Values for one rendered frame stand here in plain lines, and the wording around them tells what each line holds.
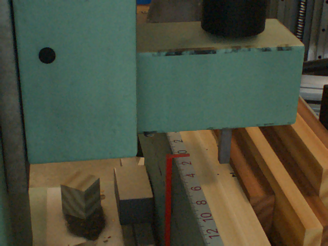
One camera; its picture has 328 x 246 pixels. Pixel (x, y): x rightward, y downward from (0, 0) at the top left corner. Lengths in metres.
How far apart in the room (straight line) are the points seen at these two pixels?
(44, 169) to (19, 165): 1.94
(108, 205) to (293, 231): 0.32
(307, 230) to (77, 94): 0.19
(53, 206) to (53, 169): 1.63
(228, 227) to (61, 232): 0.29
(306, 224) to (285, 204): 0.04
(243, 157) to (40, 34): 0.24
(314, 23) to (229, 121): 0.88
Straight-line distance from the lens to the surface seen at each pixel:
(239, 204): 0.52
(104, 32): 0.41
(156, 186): 0.67
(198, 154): 0.56
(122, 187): 0.70
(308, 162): 0.54
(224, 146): 0.54
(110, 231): 0.71
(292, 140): 0.57
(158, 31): 0.50
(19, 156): 0.44
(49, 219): 0.74
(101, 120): 0.44
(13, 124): 0.43
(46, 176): 2.35
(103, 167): 2.38
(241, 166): 0.56
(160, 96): 0.47
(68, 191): 0.73
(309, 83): 1.31
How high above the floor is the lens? 1.23
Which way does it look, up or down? 27 degrees down
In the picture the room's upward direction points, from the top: 1 degrees clockwise
